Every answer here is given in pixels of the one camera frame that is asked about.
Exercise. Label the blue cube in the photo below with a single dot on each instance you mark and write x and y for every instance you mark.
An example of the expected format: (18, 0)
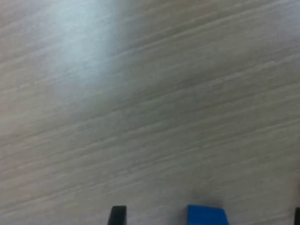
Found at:
(206, 216)

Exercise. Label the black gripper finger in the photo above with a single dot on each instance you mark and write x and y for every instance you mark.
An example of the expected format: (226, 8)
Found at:
(297, 218)
(117, 216)

